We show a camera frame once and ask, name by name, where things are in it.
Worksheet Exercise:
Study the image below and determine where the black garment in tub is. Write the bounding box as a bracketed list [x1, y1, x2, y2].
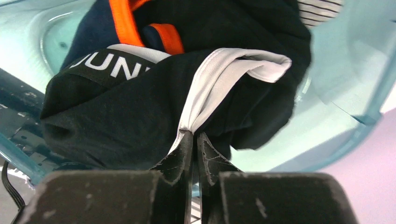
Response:
[136, 0, 311, 154]

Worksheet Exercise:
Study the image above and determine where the teal plastic tub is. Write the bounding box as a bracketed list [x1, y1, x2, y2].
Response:
[0, 0, 396, 185]

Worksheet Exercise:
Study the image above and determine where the navy orange-band underwear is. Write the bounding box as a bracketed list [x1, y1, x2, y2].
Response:
[61, 0, 184, 69]

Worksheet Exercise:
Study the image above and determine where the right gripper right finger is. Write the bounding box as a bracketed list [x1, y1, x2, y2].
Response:
[197, 133, 240, 224]

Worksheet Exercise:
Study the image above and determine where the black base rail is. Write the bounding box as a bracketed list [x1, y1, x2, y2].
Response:
[0, 70, 89, 175]

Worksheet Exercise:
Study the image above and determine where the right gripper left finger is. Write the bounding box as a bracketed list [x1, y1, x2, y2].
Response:
[151, 131, 194, 224]

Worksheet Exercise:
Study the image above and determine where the black white-band underwear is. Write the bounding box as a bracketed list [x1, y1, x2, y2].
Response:
[40, 44, 291, 169]

